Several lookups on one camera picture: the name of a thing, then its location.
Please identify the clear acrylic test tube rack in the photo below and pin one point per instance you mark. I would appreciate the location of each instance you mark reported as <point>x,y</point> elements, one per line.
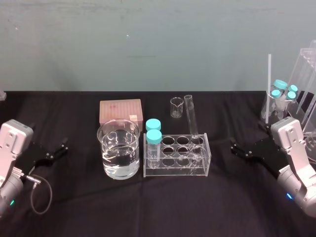
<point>177,160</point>

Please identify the pink pipette tip box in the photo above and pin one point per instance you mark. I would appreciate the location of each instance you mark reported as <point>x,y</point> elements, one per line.
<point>121,108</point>

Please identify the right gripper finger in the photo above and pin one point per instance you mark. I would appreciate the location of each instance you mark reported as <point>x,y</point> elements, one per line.
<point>266,129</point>
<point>240,148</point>

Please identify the clear glass stirring rod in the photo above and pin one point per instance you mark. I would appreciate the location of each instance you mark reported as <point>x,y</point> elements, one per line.
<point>268,81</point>

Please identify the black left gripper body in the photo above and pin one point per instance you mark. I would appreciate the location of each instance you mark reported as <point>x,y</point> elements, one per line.
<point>34,155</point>

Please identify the black table cloth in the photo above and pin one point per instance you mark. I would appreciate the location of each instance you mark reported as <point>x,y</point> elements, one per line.
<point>158,209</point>

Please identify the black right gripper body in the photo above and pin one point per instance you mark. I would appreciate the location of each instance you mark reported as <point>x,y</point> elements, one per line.
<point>265,155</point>

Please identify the clear glass test tube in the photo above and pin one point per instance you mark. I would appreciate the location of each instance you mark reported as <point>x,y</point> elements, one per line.
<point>192,118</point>

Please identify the large glass beaker with water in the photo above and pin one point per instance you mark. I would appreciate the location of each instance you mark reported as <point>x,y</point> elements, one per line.
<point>119,153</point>

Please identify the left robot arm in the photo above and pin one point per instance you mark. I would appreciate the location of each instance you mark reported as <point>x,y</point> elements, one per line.
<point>10,138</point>

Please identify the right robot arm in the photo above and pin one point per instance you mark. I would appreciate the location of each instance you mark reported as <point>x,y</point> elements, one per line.
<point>293,153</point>

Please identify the teal capped plastic tube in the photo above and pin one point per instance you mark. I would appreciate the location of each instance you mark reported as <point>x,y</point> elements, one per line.
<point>153,124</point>
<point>293,88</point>
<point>280,84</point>
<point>291,95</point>
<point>153,145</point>
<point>276,93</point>

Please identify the clear acrylic stand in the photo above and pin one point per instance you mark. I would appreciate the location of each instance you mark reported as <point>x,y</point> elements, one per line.
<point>306,74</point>

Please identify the small empty glass beaker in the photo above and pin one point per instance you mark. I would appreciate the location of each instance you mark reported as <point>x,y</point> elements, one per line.
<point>176,108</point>

